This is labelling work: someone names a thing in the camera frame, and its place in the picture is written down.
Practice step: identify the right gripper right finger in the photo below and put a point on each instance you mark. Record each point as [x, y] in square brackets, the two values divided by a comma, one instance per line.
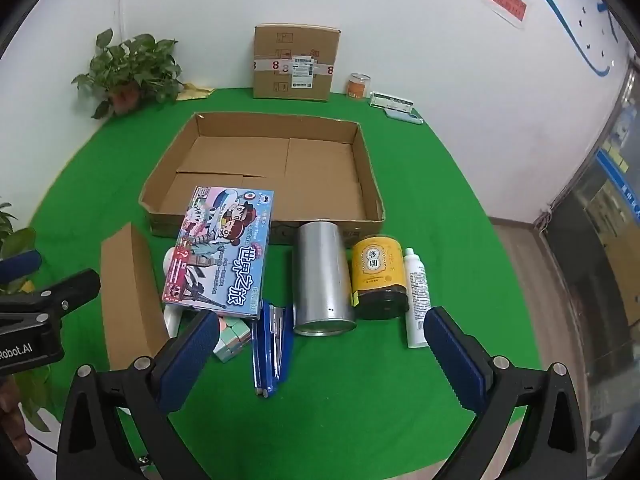
[550, 443]

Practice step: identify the white handheld fan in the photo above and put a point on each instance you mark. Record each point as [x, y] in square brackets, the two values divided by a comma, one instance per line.
[172, 314]

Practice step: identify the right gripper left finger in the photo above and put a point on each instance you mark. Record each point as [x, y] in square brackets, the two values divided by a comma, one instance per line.
[92, 442]

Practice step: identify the glass door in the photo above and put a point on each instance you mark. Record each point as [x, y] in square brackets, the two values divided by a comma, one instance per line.
[593, 235]

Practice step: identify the white spray bottle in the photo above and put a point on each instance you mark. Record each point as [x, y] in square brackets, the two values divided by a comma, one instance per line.
[419, 300]

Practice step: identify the orange clear jar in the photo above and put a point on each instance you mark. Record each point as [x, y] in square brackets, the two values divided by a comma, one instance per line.
[357, 86]

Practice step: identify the yellow black tin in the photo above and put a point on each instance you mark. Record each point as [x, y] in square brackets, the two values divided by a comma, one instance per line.
[379, 283]

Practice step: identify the pastel rubik's cube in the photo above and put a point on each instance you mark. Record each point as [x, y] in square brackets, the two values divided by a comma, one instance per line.
[234, 335]

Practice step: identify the light blue flat case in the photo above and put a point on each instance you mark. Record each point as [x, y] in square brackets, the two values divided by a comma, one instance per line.
[403, 116]

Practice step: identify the red wall notice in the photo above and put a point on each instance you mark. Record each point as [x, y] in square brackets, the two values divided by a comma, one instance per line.
[513, 12]

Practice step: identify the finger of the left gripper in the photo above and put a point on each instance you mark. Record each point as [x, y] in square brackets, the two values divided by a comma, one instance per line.
[20, 266]
[69, 294]

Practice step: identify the open cardboard tray box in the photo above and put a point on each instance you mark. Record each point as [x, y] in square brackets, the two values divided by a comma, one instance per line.
[317, 168]

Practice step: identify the potted green plant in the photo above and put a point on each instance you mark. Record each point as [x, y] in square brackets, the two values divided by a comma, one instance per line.
[126, 75]

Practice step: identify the person's left hand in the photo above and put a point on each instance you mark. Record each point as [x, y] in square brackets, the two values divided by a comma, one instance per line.
[12, 420]

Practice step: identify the sealed cardboard box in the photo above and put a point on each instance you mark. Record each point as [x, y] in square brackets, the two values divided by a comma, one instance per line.
[294, 61]

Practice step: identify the silver metal can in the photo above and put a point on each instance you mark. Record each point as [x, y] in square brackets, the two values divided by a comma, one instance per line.
[321, 282]

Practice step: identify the blue pen pack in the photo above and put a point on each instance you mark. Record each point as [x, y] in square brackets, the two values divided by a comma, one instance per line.
[272, 348]

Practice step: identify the yellow paper envelope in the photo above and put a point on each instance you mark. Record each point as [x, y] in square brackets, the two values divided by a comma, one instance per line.
[192, 92]

